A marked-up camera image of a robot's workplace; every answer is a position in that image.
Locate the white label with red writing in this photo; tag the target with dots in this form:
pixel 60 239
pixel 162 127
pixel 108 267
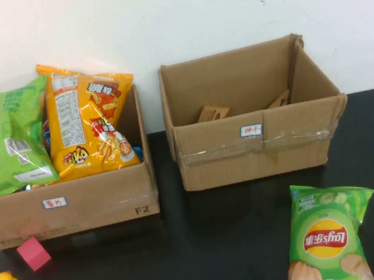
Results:
pixel 251 130
pixel 55 203

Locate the green chip bag with barcode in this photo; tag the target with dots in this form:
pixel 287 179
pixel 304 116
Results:
pixel 15 133

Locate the orange fries snack bag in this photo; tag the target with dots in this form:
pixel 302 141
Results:
pixel 83 125

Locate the taped cardboard box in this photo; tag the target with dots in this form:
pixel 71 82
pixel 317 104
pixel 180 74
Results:
pixel 231 165

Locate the brown biscuit packet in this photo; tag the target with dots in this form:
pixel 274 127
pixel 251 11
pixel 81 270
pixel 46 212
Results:
pixel 280 100
pixel 212 113

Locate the green Lay's cucumber chip bag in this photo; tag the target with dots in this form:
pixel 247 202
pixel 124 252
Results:
pixel 328 266

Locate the cardboard box with F2 print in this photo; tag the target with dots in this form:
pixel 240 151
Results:
pixel 88 200

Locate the pink cube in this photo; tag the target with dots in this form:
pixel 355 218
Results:
pixel 34 254

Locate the red and blue snack bag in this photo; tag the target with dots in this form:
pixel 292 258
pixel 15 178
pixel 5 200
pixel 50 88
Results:
pixel 47 136

